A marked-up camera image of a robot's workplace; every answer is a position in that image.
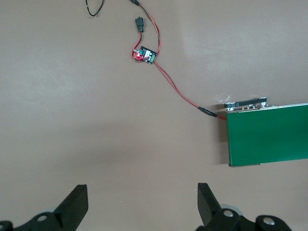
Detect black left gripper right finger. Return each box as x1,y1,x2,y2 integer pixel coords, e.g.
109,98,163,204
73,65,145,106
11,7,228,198
195,183,292,231

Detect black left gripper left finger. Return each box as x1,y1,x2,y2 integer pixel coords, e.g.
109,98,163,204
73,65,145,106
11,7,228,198
0,184,89,231

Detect green conveyor belt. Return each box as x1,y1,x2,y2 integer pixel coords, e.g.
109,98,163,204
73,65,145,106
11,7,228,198
218,96,308,167

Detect small black controller board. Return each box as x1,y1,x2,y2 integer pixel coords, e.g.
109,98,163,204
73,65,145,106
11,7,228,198
131,45,157,65

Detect red black conveyor wire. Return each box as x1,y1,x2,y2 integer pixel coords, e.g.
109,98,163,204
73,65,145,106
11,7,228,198
154,61,227,120

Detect red black power wire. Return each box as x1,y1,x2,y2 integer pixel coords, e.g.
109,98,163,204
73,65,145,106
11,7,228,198
129,0,162,56

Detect thin black power cable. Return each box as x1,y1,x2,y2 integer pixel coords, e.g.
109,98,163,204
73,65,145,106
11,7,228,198
84,0,104,17

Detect black inline switch red lead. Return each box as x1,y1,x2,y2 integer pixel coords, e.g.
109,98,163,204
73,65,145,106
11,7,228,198
129,16,146,61

